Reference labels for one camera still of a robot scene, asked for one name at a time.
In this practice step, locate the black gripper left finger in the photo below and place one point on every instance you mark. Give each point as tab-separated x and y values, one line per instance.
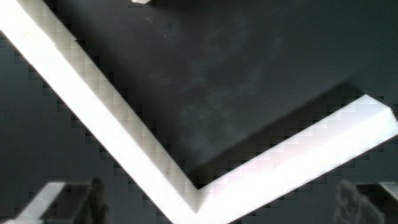
66	204

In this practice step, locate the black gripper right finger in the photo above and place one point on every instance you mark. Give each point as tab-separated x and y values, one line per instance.
366	203

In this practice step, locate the white U-shaped obstacle fence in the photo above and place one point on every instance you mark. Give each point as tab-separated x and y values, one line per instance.
327	144

